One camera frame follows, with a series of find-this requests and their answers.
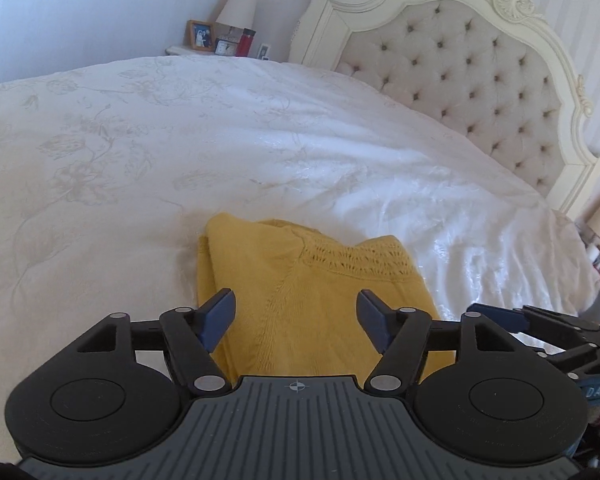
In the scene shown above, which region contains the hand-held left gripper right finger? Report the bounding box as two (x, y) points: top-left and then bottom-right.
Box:
(356, 288), (517, 395)

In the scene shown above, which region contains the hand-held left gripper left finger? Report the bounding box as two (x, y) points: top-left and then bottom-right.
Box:
(76, 287), (237, 397)

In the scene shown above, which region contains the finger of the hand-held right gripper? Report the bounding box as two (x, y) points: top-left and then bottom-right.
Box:
(532, 345), (599, 376)
(466, 302), (599, 344)

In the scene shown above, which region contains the yellow knit sweater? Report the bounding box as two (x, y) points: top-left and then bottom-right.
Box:
(196, 213), (456, 379)

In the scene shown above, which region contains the white floral bedspread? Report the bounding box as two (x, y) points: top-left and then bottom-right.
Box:
(0, 55), (600, 463)

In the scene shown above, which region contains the cream tufted headboard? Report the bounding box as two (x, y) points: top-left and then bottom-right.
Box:
(287, 0), (600, 217)

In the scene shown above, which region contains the white nightstand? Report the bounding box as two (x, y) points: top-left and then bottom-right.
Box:
(165, 44), (241, 59)

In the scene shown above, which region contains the wooden photo frame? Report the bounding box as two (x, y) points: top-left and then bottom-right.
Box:
(186, 20), (216, 52)

